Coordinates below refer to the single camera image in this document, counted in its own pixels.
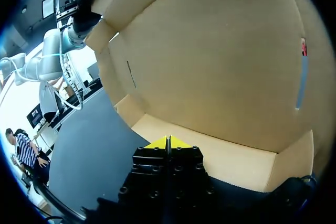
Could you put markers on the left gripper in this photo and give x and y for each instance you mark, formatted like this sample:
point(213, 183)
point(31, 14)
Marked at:
point(84, 9)

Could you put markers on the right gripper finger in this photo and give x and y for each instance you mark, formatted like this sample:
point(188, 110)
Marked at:
point(187, 174)

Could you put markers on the brown cardboard box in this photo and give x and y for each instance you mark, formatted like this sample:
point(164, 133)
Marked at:
point(210, 77)

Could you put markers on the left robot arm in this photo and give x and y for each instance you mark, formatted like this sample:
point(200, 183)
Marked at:
point(39, 61)

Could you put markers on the person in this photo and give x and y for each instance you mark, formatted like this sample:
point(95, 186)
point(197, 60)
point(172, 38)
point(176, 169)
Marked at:
point(26, 153)

